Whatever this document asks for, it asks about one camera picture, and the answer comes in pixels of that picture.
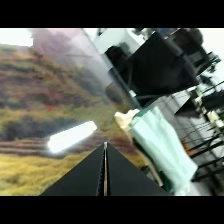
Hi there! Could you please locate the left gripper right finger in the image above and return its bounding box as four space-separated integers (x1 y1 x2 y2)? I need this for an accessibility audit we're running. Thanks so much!
106 142 169 197

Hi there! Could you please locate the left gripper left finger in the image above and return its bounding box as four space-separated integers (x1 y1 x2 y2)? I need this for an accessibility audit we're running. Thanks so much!
40 142 106 197

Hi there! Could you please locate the pale green garment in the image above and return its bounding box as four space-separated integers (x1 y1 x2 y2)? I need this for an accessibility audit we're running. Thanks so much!
129 105 199 194

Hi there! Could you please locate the cream garment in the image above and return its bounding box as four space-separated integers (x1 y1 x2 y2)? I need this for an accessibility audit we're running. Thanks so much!
114 108 141 133

